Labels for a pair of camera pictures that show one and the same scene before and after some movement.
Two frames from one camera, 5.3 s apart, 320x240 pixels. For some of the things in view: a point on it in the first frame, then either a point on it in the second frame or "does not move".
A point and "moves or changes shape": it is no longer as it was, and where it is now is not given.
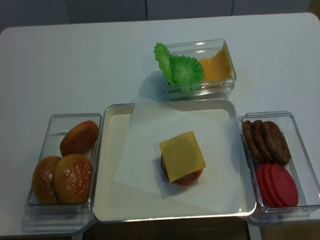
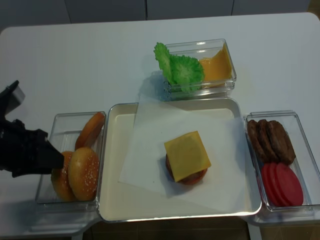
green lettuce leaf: [185, 73] does not move
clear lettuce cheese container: [198, 70] does not move
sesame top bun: [73, 179] moves or changes shape
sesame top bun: [42, 180] to [60, 180]
